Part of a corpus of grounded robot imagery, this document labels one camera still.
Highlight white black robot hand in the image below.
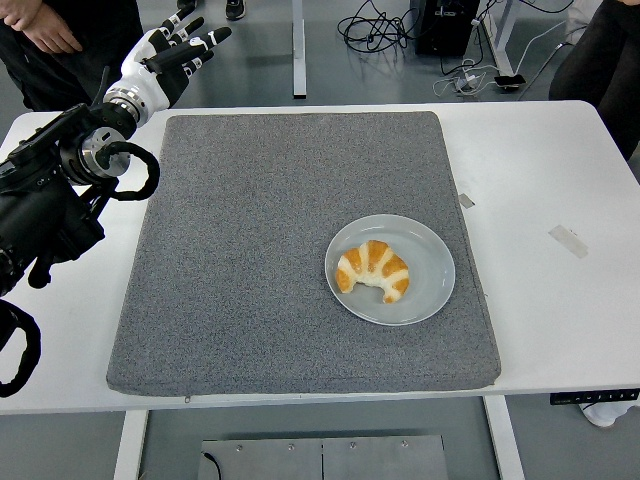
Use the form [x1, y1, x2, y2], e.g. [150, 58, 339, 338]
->
[119, 3, 234, 111]

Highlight person's right hand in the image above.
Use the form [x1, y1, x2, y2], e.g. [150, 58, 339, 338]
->
[0, 0, 84, 54]

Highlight golden croissant bread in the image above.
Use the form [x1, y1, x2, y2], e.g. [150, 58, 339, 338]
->
[334, 239, 411, 305]

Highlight grey round plate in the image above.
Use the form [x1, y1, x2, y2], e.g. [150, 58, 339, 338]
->
[324, 213, 457, 327]

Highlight grey metal plate with screws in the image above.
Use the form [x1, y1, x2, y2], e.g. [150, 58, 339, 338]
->
[201, 434, 448, 480]

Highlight person in black clothing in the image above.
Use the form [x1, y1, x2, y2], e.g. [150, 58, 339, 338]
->
[0, 0, 146, 112]

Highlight white straight table leg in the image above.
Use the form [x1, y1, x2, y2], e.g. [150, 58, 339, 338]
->
[291, 0, 308, 100]

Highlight grey fabric mat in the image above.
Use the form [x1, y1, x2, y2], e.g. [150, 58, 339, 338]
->
[105, 110, 503, 399]

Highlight black equipment box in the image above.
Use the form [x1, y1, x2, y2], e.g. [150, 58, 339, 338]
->
[410, 0, 474, 56]

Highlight white slanted desk leg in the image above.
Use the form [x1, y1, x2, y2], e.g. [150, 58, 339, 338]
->
[482, 0, 516, 76]

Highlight black phone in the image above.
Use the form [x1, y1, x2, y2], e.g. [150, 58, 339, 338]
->
[493, 73, 527, 92]

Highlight white fabric garment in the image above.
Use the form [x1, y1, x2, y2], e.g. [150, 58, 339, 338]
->
[567, 0, 601, 44]

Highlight large grey tape piece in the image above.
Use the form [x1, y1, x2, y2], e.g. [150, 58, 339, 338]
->
[548, 224, 590, 260]

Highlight person in dark clothing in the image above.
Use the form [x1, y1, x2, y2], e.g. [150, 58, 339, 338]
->
[548, 0, 640, 161]

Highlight black table control panel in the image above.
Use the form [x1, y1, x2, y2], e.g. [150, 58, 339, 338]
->
[549, 388, 640, 406]

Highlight person's white shoe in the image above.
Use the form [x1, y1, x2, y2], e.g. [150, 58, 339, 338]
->
[579, 402, 634, 428]

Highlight tangled black cables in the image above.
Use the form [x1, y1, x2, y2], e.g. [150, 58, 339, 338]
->
[337, 0, 416, 54]

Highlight white charger cable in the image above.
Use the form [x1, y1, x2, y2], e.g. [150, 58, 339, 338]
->
[432, 57, 501, 96]

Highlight thin black cable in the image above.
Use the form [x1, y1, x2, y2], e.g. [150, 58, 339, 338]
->
[201, 451, 224, 480]

